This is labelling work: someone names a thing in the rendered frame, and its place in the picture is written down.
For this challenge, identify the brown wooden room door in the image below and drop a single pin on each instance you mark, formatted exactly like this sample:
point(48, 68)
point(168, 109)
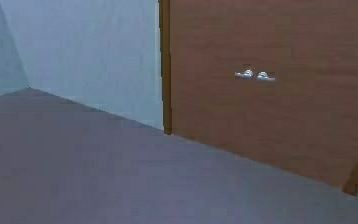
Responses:
point(287, 126)

